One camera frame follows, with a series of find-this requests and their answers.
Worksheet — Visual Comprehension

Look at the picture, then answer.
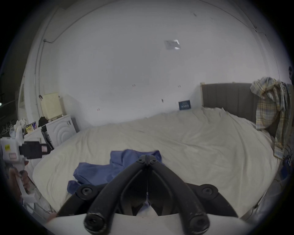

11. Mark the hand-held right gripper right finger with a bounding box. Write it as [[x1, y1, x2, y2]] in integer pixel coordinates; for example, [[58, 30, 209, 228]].
[[147, 155, 239, 235]]

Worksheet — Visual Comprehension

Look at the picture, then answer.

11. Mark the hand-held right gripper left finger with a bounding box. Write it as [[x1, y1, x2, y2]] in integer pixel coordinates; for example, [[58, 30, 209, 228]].
[[56, 155, 148, 235]]

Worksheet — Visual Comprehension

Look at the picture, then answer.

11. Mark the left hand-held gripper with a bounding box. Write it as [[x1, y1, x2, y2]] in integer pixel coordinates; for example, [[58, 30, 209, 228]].
[[0, 136, 55, 204]]

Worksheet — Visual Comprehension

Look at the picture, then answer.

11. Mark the dark blue shirt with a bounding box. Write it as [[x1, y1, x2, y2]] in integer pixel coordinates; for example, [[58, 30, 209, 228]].
[[67, 149, 166, 195]]

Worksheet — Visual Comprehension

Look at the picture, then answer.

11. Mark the person's left hand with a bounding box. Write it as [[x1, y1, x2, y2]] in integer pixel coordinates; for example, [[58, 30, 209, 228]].
[[7, 161, 31, 196]]

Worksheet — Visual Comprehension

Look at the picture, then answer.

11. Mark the white washing machine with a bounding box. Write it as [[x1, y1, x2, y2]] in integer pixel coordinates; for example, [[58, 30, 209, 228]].
[[24, 92, 80, 150]]

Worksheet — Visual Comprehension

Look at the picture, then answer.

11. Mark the bed with beige sheet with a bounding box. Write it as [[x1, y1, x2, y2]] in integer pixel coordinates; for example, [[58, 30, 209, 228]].
[[32, 107, 282, 218]]

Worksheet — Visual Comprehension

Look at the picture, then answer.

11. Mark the blue card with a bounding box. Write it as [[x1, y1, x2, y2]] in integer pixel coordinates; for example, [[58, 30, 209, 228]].
[[178, 100, 191, 111]]

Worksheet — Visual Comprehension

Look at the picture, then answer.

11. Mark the dark grey padded headboard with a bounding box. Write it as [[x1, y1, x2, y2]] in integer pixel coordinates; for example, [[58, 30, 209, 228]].
[[200, 83, 276, 138]]

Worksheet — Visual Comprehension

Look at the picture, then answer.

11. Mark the plaid shirt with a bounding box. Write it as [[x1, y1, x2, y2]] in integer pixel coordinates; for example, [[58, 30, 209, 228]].
[[250, 77, 294, 159]]

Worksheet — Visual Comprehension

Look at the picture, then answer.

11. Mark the grey sheet taped on wall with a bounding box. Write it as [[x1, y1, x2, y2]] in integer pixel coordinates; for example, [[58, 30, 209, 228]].
[[164, 39, 181, 50]]

